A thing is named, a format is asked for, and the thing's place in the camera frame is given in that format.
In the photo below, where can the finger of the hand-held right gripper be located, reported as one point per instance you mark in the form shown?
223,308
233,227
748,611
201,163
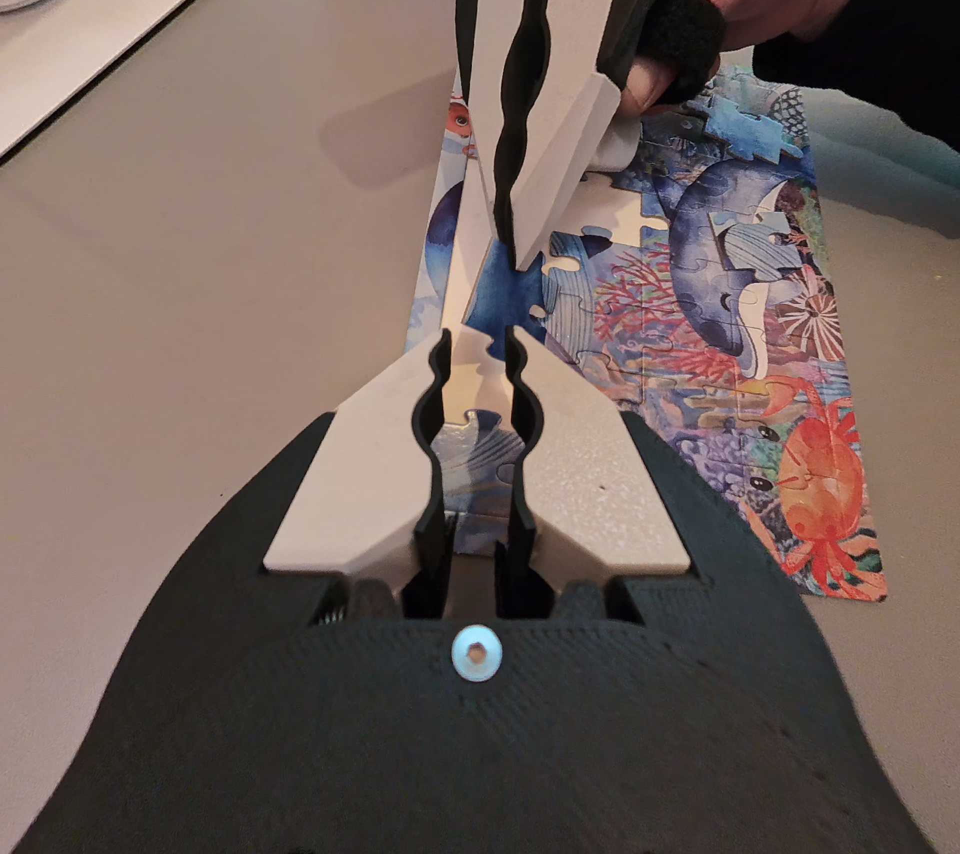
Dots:
577,59
487,59

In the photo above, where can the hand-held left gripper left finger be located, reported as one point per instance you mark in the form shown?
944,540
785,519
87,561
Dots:
352,494

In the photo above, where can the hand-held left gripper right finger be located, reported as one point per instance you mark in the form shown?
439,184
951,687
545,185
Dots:
600,494

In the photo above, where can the sea animals jigsaw puzzle board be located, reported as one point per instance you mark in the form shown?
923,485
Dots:
660,359

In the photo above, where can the light blue coral puzzle piece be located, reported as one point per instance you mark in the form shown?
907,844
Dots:
750,126

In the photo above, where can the blue purple puzzle piece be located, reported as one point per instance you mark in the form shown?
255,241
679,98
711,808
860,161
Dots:
502,291

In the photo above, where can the white blue striped puzzle piece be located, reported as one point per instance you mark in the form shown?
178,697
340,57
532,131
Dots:
757,246

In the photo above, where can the person's right forearm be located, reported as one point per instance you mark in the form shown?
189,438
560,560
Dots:
900,44

